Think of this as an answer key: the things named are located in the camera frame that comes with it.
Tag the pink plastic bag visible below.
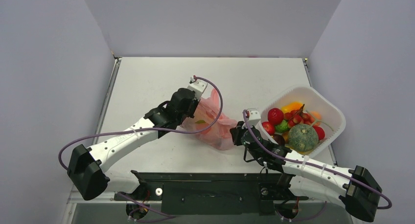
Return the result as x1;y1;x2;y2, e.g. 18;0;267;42
180;89;239;151

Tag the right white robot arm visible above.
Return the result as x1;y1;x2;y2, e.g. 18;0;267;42
230;121;382;222

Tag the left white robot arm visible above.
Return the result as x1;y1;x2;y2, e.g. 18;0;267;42
67;85;206;201

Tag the fake fruit with green leaf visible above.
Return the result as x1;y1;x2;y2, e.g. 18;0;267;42
194;120;212;135

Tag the dark purple fake plum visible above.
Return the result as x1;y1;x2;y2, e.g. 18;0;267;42
272;134;285;146

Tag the red fake tomato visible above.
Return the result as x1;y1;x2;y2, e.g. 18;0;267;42
267;108;284;126

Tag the red fake cherry bunch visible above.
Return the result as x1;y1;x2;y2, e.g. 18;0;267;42
284;105;313;129

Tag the green fake melon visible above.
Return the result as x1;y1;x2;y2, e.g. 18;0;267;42
288;124;319;152

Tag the yellow fake bell pepper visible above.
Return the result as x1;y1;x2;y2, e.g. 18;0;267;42
281;102;304;113

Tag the yellow fake banana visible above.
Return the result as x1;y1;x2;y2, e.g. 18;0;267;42
284;145;311;155

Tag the orange fake fruit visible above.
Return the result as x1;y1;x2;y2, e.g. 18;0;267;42
308;111;322;126

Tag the red fake fruit right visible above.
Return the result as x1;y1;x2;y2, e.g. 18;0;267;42
313;126;325;141

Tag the white plastic basket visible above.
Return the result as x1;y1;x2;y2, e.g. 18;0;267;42
259;85;346;158

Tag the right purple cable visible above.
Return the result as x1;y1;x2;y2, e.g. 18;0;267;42
242;110;393;210

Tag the purple cable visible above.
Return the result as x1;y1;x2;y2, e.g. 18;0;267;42
242;110;393;210
58;75;224;171

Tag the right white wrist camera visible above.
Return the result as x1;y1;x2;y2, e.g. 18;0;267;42
242;108;261;129

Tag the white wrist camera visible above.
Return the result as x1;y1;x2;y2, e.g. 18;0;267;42
187;77;208;99
242;108;261;129

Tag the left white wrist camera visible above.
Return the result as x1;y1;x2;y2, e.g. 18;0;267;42
187;77;208;99

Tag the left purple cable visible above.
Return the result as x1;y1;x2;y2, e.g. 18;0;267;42
58;75;224;171

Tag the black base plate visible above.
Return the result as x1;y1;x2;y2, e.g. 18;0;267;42
128;172;307;215

